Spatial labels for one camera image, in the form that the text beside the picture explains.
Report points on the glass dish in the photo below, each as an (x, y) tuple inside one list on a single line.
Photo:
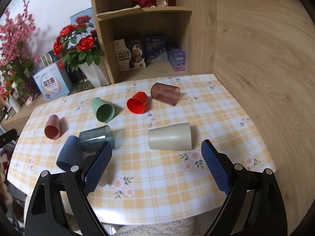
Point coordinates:
[(81, 86)]

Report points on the white milk carton box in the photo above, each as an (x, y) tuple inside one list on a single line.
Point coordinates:
[(130, 54)]

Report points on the blue plastic cup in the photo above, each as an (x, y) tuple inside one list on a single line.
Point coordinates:
[(70, 153)]

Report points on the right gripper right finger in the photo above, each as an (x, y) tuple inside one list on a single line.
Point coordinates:
[(267, 214)]

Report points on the dark blue snack box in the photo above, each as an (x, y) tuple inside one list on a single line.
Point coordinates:
[(156, 48)]

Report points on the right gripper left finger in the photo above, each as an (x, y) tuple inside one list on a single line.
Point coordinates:
[(46, 214)]

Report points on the pink plastic cup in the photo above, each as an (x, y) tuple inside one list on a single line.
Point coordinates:
[(52, 128)]

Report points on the red rose bouquet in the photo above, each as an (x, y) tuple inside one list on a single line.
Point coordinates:
[(77, 44)]

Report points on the white paper vase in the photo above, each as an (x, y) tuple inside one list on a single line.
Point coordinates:
[(96, 74)]

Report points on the yellow plaid floral tablecloth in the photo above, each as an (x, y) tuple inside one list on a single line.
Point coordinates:
[(140, 185)]

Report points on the beige plastic cup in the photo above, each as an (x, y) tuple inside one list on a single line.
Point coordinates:
[(175, 137)]

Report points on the transparent brown cup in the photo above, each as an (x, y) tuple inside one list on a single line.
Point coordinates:
[(166, 94)]

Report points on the light blue probiotics box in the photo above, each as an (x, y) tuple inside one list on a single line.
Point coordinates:
[(52, 81)]

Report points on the wooden shelf cabinet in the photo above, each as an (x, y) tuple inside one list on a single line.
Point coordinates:
[(190, 25)]

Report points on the transparent teal cup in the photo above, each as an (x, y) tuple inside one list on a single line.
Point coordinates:
[(91, 140)]

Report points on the purple small box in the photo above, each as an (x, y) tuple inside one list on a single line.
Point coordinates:
[(177, 59)]

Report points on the pink blossom branch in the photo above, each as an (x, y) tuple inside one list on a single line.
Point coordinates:
[(17, 65)]

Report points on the red plastic cup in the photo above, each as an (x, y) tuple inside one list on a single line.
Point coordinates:
[(137, 103)]

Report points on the green plastic cup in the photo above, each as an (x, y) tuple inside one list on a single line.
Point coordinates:
[(103, 111)]

